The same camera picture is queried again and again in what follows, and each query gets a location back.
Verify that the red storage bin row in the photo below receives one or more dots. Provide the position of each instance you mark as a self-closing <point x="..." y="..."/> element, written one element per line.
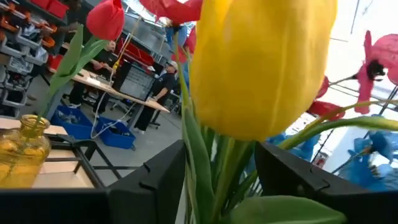
<point x="136" y="54"/>

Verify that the blue plastic bin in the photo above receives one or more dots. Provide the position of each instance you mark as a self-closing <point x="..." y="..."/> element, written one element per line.
<point x="118" y="140"/>
<point x="70" y="124"/>

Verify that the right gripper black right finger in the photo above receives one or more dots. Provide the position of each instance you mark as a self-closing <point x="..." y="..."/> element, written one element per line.
<point x="289" y="177"/>

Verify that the yellow glass vase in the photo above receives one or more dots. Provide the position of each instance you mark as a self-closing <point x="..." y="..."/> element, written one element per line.
<point x="21" y="155"/>

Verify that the yellow tulip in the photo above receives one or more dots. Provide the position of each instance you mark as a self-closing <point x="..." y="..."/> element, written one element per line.
<point x="258" y="68"/>

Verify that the person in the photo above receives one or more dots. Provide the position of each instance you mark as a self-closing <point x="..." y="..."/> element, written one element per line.
<point x="105" y="59"/>
<point x="161" y="87"/>

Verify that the wooden work table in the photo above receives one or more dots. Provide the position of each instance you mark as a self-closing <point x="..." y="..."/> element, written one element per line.
<point x="102" y="87"/>

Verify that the grey storage bin rack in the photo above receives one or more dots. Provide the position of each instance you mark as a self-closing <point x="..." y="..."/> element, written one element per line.
<point x="18" y="53"/>

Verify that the computer monitor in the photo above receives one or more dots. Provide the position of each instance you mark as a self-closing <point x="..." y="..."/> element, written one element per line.
<point x="136" y="82"/>

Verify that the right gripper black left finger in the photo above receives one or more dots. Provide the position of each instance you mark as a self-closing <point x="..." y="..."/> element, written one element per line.
<point x="155" y="193"/>

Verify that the red tulip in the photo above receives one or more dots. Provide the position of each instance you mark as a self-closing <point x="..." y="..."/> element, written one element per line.
<point x="105" y="18"/>

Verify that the wooden shelf black frame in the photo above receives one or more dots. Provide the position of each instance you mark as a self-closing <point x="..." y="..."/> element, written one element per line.
<point x="62" y="177"/>

